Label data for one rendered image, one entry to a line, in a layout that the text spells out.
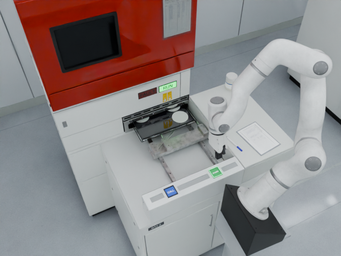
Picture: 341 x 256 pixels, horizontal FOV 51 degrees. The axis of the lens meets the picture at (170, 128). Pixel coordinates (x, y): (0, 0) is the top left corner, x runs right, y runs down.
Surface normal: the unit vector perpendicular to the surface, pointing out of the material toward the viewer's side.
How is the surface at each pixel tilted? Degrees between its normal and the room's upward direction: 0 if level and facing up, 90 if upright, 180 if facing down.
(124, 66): 90
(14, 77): 90
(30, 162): 0
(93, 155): 90
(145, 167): 0
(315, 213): 0
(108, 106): 90
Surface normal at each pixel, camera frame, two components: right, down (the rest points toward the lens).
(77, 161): 0.44, 0.66
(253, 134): -0.01, -0.67
